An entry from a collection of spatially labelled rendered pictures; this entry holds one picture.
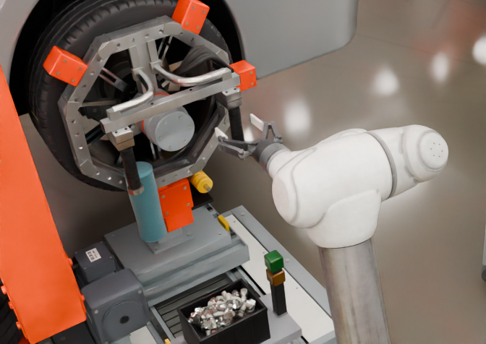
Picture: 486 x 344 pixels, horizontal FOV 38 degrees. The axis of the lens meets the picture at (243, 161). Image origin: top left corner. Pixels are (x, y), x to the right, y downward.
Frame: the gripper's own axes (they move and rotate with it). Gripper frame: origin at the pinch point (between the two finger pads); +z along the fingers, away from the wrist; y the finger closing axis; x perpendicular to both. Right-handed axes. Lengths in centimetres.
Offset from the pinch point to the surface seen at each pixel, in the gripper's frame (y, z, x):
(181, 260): -18, 26, -62
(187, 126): -12.9, 6.1, 2.6
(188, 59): -6.5, 12.6, 19.7
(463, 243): 85, -9, -83
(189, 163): -9.2, 21.7, -20.8
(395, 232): 69, 11, -83
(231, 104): -1.1, -1.4, 8.7
